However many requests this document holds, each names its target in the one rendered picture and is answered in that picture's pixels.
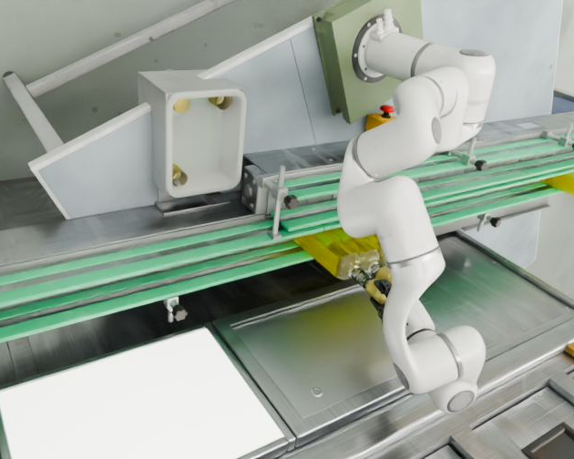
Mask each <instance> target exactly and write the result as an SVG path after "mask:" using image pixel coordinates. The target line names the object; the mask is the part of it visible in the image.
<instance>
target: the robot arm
mask: <svg viewBox="0 0 574 459"><path fill-rule="evenodd" d="M391 13H392V11H391V9H389V8H387V9H385V10H384V21H383V22H382V18H378V19H377V20H376V22H377V23H376V24H374V25H372V26H371V27H370V28H369V29H368V30H367V31H366V33H365V34H364V37H363V39H362V41H361V44H360V46H359V50H358V63H359V67H360V68H361V70H362V71H363V73H364V74H366V75H367V76H369V77H380V76H381V75H386V76H389V77H392V78H395V79H398V80H400V81H403V82H402V83H401V84H399V85H398V86H397V87H396V89H395V92H394V96H393V103H394V108H395V112H396V113H397V115H398V117H396V118H394V119H392V120H390V121H388V122H386V123H383V124H382V125H380V126H378V127H375V128H372V129H370V130H368V131H366V132H364V133H361V134H359V135H357V136H355V137H354V138H353V139H352V140H351V141H350V142H349V144H348V147H347V149H346V152H345V156H344V161H343V170H342V175H341V179H340V184H339V189H338V196H337V213H338V219H339V221H340V224H341V226H342V228H343V230H344V231H345V232H346V233H347V234H348V235H349V236H351V237H354V238H363V237H367V236H371V235H374V234H376V236H377V238H378V239H379V242H380V245H381V248H382V251H383V254H384V257H385V260H386V263H387V266H388V268H389V270H390V272H391V276H392V284H391V283H390V282H389V281H388V280H375V281H374V285H375V287H376V288H377V289H378V290H379V291H380V292H381V294H384V295H385V297H386V302H385V303H384V304H380V303H379V302H378V301H376V300H375V299H374V298H373V297H370V301H371V303H372V304H373V305H374V307H375V308H376V309H377V310H378V311H379V312H378V316H379V317H380V318H381V320H382V325H383V334H384V340H385V343H386V346H387V349H388V351H389V354H390V357H391V360H392V362H393V365H394V368H395V371H396V374H397V376H398V378H399V380H400V382H401V383H402V385H403V386H404V387H405V388H406V390H407V391H409V392H411V393H417V394H419V393H428V394H429V396H430V397H431V399H432V400H433V402H434V403H435V405H436V406H437V408H438V409H439V410H441V411H442V412H444V413H460V412H462V411H464V410H465V409H466V408H468V407H469V406H470V405H471V404H472V403H473V402H474V401H475V399H476V398H477V393H478V389H477V379H478V377H479V374H480V373H481V370H482V368H483V365H484V361H485V357H486V346H485V344H484V341H483V339H482V337H481V335H480V334H479V332H478V331H477V330H476V329H474V328H473V327H471V326H468V325H458V326H456V327H453V328H450V329H448V330H446V331H442V332H440V333H436V332H435V326H434V324H433V322H432V320H431V318H430V316H429V315H428V313H427V311H426V310H425V308H424V306H423V305H422V303H421V302H420V301H419V297H420V296H421V295H422V294H423V293H424V292H425V290H426V289H427V288H428V287H429V286H430V285H431V284H432V283H433V282H434V281H435V280H436V279H437V278H438V277H439V276H440V274H441V273H442V272H443V270H444V268H445V261H444V258H443V255H442V253H441V250H440V248H439V245H438V243H437V240H436V235H435V233H434V231H433V228H432V225H431V222H430V218H429V216H428V213H427V211H426V208H425V203H424V201H423V198H422V195H421V193H420V190H419V188H418V186H417V185H416V183H415V182H414V181H413V180H412V179H410V178H409V177H406V176H398V175H395V176H389V177H386V176H388V175H391V174H394V173H396V172H399V171H402V170H404V169H407V168H411V167H413V166H416V165H418V164H420V163H422V162H424V161H426V160H427V159H429V158H430V157H431V156H432V155H433V154H434V153H435V152H443V151H448V150H451V149H454V148H457V147H459V146H460V145H462V144H463V143H465V142H467V141H468V140H469V139H471V138H472V137H474V136H475V135H476V134H477V133H478V132H479V131H480V129H481V128H482V126H483V122H484V119H485V115H486V112H487V105H488V100H489V99H490V95H491V91H492V87H493V84H494V79H495V73H496V64H495V60H494V58H493V57H492V56H491V55H490V54H489V53H487V52H486V51H481V50H475V49H464V48H455V47H451V46H443V45H439V44H437V43H433V42H429V41H426V40H423V39H420V38H416V37H413V36H407V35H404V34H400V33H399V29H398V27H395V26H394V23H393V22H392V14H391ZM383 177H384V178H383Z"/></svg>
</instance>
